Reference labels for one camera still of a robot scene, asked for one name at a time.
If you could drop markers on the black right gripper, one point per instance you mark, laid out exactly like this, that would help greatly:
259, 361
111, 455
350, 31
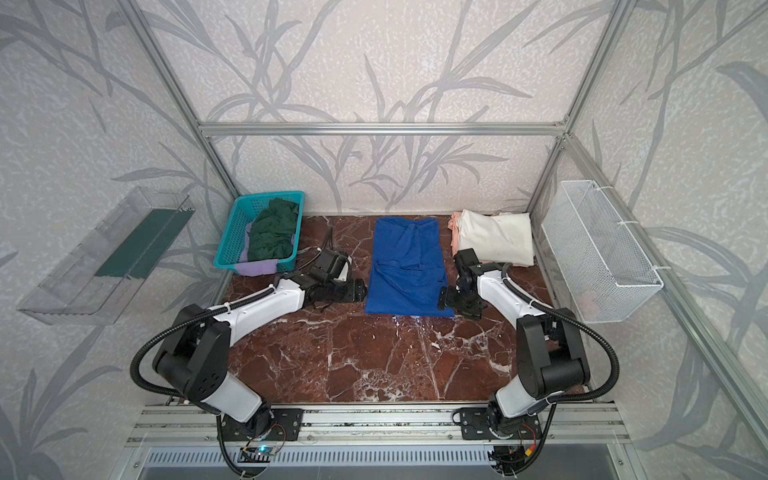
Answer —
459, 298

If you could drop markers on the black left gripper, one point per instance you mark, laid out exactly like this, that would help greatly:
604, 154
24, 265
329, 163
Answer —
349, 291

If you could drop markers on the blue t shirt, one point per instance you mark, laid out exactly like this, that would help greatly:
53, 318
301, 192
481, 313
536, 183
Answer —
407, 271

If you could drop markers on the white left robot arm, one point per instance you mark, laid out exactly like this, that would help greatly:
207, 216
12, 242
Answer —
193, 354

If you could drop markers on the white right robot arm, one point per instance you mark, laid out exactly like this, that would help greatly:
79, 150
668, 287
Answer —
550, 355

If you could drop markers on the cream folded t shirt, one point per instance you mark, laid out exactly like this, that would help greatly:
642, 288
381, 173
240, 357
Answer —
497, 238

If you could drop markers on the dark green t shirt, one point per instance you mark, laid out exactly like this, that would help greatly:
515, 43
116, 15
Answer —
272, 232

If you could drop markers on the pink folded t shirt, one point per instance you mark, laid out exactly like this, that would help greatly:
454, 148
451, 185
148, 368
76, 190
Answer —
455, 234

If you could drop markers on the purple t shirt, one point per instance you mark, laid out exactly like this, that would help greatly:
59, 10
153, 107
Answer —
258, 265

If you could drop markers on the teal plastic laundry basket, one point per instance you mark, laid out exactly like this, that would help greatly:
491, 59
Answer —
231, 252

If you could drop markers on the green circuit board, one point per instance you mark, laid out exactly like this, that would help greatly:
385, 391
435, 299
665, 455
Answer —
258, 454

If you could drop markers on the white wire mesh basket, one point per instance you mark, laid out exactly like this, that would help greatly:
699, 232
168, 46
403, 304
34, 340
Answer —
607, 273

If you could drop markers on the horizontal aluminium frame bar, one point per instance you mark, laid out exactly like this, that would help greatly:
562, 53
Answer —
212, 129

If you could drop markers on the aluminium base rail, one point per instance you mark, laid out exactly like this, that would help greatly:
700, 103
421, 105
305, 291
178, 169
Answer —
348, 424

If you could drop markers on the clear plastic wall tray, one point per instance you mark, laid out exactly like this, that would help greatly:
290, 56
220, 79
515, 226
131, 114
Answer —
94, 284

